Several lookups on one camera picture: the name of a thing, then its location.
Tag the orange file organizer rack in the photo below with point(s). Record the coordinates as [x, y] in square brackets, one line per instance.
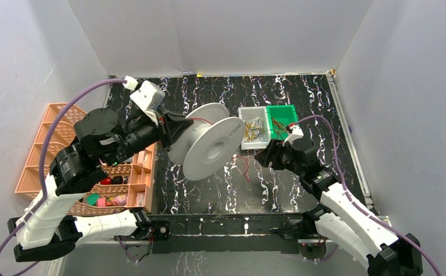
[107, 189]

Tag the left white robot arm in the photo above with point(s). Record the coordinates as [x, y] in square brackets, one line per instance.
[47, 231]

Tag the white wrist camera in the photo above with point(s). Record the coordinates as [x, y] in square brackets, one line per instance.
[294, 132]
[147, 96]

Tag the white perforated cable spool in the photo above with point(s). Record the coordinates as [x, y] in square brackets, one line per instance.
[209, 143]

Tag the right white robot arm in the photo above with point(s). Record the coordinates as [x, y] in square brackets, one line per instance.
[342, 218]

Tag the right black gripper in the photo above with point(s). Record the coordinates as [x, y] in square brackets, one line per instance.
[272, 153]

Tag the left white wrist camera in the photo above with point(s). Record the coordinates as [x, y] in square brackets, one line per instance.
[147, 96]

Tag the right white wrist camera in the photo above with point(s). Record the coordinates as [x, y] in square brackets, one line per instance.
[294, 132]

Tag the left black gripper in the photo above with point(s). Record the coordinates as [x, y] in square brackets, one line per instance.
[166, 129]

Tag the white parts bin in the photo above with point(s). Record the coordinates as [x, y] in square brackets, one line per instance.
[257, 129]

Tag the green parts bin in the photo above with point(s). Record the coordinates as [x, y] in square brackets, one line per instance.
[279, 117]

